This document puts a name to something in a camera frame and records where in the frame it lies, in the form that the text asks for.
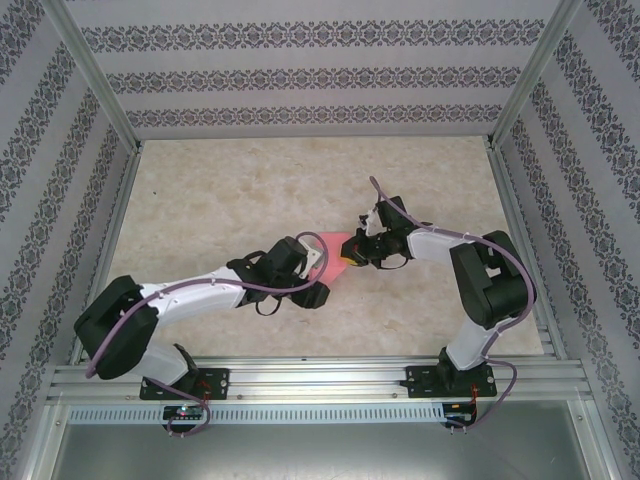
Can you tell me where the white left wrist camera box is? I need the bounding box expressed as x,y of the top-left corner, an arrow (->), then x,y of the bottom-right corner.
298,238 -> 327,280

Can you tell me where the long aluminium mounting rail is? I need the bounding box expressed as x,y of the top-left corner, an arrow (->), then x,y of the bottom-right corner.
47,355 -> 594,402

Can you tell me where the grey metal sheet panel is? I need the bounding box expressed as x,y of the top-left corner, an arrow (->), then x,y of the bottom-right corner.
42,399 -> 611,480

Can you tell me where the aluminium side rail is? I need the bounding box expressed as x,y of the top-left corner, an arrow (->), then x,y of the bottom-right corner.
487,142 -> 569,359
67,142 -> 146,365

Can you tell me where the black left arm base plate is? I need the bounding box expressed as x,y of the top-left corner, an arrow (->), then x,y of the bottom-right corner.
138,367 -> 231,402

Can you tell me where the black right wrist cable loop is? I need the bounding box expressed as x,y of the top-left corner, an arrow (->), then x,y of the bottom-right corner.
374,254 -> 412,271

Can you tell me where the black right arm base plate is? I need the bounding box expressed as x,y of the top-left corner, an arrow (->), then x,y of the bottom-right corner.
405,364 -> 499,400

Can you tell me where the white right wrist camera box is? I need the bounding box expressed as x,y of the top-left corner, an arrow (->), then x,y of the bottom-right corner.
357,208 -> 382,237

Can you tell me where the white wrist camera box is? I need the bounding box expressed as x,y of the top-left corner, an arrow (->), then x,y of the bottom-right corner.
357,208 -> 382,237
298,238 -> 327,280

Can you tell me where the aluminium frame post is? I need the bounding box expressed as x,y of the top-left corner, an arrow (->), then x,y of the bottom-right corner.
42,0 -> 142,151
487,0 -> 585,151

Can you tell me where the pink paper sheet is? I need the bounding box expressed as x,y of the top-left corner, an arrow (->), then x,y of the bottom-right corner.
308,230 -> 352,282

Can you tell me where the slotted grey cable duct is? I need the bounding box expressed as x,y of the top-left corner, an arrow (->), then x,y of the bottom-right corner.
67,403 -> 447,425

